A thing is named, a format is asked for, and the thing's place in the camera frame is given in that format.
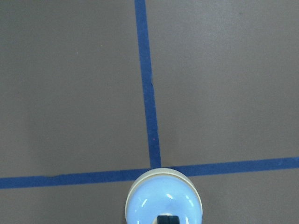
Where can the light blue call bell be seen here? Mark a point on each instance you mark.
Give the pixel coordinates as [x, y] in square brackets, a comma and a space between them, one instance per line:
[163, 191]

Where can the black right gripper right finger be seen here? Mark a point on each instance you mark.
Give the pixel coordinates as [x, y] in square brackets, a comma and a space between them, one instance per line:
[173, 220]

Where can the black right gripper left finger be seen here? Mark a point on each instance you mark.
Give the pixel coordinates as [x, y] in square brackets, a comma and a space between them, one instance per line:
[162, 219]

